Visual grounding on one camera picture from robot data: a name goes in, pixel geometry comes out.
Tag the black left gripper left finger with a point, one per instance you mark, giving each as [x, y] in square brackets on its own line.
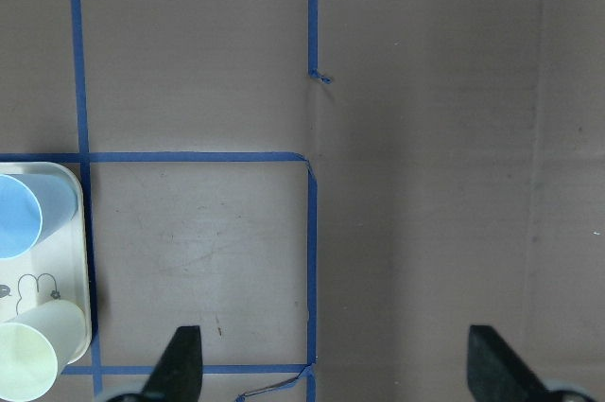
[178, 374]

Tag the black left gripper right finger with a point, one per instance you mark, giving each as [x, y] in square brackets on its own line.
[495, 372]

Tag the white plastic cup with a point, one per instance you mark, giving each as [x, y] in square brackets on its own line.
[36, 346]

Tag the light blue plastic cup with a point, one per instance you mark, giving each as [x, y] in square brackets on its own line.
[33, 208]

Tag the cream plastic tray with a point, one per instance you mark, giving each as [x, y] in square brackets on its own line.
[56, 268]

